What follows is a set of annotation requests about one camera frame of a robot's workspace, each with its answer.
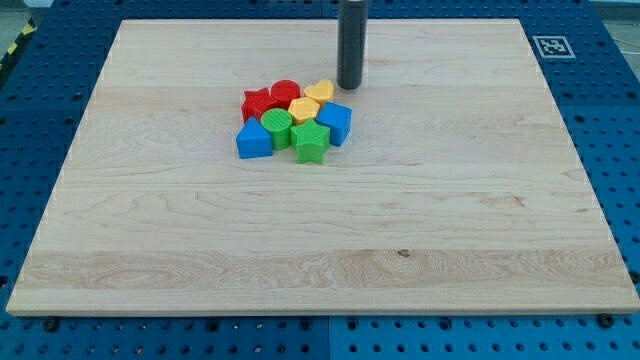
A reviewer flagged red cylinder block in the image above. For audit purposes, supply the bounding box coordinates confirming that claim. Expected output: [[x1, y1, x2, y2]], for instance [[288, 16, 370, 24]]
[[270, 79, 301, 109]]

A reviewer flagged red star block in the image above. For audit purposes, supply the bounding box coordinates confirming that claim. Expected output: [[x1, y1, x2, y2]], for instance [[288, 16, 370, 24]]
[[241, 87, 278, 123]]

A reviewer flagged blue cube block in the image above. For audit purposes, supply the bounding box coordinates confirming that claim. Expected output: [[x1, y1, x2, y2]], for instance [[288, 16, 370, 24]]
[[316, 102, 352, 147]]

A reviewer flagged green star block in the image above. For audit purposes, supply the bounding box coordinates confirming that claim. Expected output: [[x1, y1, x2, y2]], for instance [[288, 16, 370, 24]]
[[291, 119, 330, 164]]

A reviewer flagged light wooden board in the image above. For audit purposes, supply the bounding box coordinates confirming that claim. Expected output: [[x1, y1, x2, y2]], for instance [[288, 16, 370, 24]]
[[7, 19, 639, 317]]

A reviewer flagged yellow heart block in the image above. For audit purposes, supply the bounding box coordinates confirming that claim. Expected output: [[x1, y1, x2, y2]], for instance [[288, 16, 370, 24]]
[[304, 79, 335, 106]]

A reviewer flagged yellow black hazard tape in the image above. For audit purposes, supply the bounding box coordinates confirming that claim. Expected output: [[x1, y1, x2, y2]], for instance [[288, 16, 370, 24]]
[[1, 18, 37, 72]]

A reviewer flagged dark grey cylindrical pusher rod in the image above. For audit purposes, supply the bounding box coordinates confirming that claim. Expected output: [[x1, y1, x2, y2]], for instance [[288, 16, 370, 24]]
[[337, 0, 369, 90]]

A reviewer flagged green cylinder block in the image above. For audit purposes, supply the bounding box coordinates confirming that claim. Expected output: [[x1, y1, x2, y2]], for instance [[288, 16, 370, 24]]
[[261, 108, 293, 150]]

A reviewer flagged white fiducial marker tag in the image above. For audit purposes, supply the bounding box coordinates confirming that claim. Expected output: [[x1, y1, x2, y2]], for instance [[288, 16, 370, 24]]
[[533, 35, 575, 59]]

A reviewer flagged black bolt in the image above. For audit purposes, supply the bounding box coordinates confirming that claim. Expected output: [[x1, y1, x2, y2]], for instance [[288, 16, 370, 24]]
[[598, 313, 616, 329], [41, 317, 59, 333]]

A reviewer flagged black bolt left front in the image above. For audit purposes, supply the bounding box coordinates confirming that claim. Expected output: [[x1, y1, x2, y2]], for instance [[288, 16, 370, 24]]
[[41, 317, 59, 333]]

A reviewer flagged yellow hexagon block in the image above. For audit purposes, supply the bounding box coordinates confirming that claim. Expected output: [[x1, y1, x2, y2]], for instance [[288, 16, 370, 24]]
[[288, 97, 320, 125]]

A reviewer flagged blue triangular prism block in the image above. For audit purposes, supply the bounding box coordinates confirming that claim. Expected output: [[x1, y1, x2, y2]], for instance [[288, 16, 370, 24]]
[[236, 117, 273, 159]]

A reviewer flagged black bolt right front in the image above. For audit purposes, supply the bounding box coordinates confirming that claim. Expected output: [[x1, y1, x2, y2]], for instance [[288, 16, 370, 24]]
[[598, 313, 616, 329]]

